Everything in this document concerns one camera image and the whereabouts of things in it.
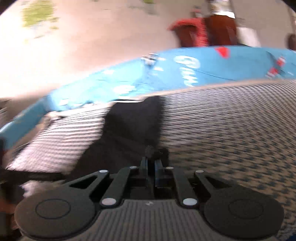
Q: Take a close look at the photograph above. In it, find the brown wooden chair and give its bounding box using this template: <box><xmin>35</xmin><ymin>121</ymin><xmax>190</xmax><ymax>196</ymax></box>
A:
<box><xmin>176</xmin><ymin>14</ymin><xmax>239</xmax><ymax>48</ymax></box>

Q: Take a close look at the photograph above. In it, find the houndstooth mattress cover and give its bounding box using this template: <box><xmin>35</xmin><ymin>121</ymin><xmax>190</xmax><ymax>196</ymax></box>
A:
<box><xmin>8</xmin><ymin>80</ymin><xmax>295</xmax><ymax>240</ymax></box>

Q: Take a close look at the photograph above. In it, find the green plant wall sticker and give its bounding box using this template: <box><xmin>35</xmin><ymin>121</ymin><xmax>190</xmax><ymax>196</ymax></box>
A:
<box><xmin>22</xmin><ymin>0</ymin><xmax>59</xmax><ymax>27</ymax></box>

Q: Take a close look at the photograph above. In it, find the white cloth on chair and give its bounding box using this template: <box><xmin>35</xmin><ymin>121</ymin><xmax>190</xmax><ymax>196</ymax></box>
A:
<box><xmin>237</xmin><ymin>27</ymin><xmax>261</xmax><ymax>48</ymax></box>

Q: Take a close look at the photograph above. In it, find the blue cartoon print bedsheet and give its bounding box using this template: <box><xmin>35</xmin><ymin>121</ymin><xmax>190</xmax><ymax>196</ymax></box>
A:
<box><xmin>1</xmin><ymin>46</ymin><xmax>295</xmax><ymax>149</ymax></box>

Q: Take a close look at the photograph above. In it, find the black garment red print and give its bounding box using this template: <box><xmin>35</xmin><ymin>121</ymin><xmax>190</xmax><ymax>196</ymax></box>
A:
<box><xmin>67</xmin><ymin>96</ymin><xmax>171</xmax><ymax>181</ymax></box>

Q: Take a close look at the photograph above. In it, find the red patterned cloth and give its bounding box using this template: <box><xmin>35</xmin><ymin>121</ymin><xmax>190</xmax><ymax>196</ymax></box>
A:
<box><xmin>168</xmin><ymin>18</ymin><xmax>209</xmax><ymax>48</ymax></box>

